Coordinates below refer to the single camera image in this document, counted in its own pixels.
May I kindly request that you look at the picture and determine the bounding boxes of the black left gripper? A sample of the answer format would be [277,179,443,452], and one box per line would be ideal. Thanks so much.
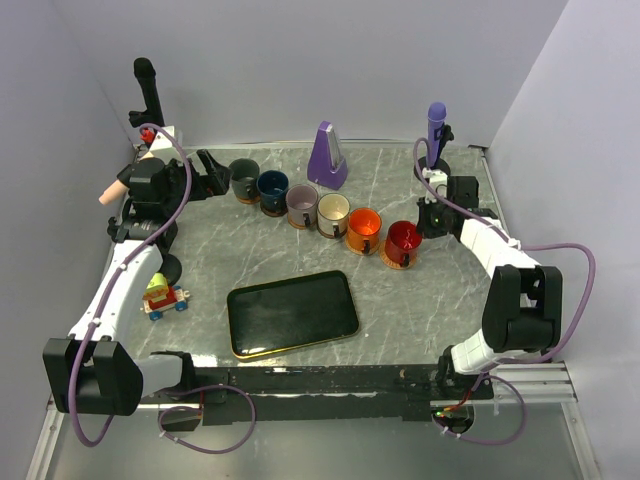
[162,149,232,216]

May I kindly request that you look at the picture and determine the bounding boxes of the dark green cup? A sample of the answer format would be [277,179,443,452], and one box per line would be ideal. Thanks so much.
[229,158,260,198]

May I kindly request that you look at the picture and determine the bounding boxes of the red cup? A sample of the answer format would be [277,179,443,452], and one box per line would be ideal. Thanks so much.
[384,220,422,264]

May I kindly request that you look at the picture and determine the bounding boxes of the dark blue cup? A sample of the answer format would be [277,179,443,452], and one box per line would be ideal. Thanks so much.
[256,170,289,211]

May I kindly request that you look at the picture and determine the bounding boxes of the woven rattan coaster front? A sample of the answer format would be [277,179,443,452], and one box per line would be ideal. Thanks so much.
[378,250,417,270]

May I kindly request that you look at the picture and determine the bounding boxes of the woven rattan coaster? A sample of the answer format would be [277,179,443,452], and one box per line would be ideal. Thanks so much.
[378,250,417,270]
[345,242,380,256]

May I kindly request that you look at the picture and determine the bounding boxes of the orange cup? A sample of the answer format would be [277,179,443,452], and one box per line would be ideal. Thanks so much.
[346,208,382,252]

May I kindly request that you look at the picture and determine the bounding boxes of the dark walnut coaster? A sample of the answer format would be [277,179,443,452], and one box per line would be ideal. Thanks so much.
[318,230,347,240]
[261,205,288,218]

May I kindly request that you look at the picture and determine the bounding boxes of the lilac cup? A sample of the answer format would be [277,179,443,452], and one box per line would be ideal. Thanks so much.
[286,184,319,226]

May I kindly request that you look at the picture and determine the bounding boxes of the cream cup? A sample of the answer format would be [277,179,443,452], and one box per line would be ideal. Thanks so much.
[317,193,351,236]

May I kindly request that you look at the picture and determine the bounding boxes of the black arm base beam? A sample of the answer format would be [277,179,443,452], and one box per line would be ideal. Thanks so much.
[137,364,496,426]

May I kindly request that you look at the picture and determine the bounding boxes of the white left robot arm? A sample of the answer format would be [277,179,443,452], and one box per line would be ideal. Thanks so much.
[43,149,230,416]

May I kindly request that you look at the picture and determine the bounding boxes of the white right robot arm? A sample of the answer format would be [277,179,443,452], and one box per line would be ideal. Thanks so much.
[417,170,563,399]

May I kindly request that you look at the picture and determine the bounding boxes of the black purple-microphone stand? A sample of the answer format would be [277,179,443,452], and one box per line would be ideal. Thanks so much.
[413,123,454,179]

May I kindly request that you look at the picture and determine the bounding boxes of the empty black microphone stand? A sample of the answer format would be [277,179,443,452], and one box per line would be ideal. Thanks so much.
[159,254,182,286]

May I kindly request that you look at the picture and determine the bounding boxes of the beige microphone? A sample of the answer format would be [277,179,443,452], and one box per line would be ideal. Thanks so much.
[98,153,153,205]

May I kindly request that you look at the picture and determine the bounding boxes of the purple microphone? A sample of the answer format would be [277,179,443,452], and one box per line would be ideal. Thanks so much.
[427,102,447,168]

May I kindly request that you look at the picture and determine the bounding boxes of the purple metronome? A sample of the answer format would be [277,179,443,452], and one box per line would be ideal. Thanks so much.
[307,121,348,191]

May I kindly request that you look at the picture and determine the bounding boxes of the black microphone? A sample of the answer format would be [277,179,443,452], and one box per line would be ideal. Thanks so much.
[133,57,162,111]

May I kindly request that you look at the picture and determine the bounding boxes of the colourful toy block figure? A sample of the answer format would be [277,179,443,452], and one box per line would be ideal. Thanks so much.
[142,272,190,321]

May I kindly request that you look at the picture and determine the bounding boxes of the black tray gold rim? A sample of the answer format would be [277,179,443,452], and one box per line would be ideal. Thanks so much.
[227,270,360,360]

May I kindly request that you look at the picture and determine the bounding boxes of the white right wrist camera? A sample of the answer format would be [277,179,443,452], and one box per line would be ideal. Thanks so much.
[422,167,448,190]

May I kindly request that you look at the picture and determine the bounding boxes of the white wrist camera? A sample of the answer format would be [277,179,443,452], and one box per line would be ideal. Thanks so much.
[422,167,448,190]
[140,126,183,158]

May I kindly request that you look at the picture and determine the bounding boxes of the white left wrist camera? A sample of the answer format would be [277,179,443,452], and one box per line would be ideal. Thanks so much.
[140,126,183,158]

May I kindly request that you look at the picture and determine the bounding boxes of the aluminium frame rail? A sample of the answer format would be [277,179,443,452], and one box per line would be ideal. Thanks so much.
[77,359,574,416]

